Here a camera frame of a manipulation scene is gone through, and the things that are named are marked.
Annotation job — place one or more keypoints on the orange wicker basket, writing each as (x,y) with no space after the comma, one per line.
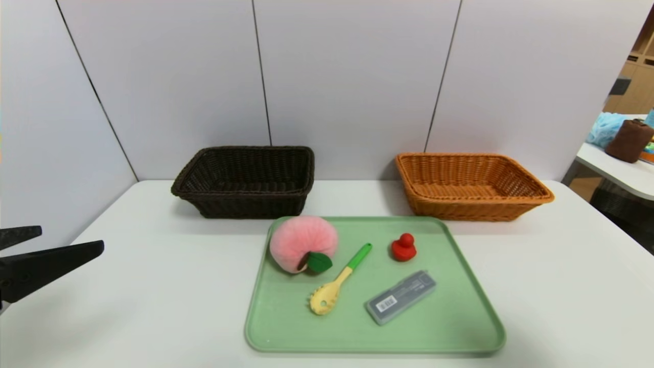
(460,207)

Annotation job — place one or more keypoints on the teal object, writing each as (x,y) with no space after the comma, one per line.
(650,118)

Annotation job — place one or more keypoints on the grey translucent plastic case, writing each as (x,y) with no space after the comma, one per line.
(401,299)

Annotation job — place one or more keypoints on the light blue cloth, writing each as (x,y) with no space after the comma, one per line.
(605,128)

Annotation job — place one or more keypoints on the dark brown wicker basket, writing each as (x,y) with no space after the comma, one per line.
(245,204)

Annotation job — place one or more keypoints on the light green plastic tray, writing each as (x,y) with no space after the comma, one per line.
(409,327)

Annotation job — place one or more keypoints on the white side table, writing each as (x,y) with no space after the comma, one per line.
(623,176)

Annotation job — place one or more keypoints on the brown rolled towel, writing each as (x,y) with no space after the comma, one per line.
(628,143)

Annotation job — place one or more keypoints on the wooden shelf unit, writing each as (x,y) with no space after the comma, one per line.
(638,87)

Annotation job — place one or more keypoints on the dark ribbed bin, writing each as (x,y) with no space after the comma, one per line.
(628,214)

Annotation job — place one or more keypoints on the dark grey box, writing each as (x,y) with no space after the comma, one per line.
(620,86)

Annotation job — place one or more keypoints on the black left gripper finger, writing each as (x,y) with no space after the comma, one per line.
(46,268)
(18,236)

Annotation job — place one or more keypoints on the pink plush peach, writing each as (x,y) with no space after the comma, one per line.
(301,237)

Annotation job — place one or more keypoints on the red rubber duck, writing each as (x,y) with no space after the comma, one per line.
(403,250)

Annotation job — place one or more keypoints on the colourful box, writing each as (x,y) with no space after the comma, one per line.
(649,153)

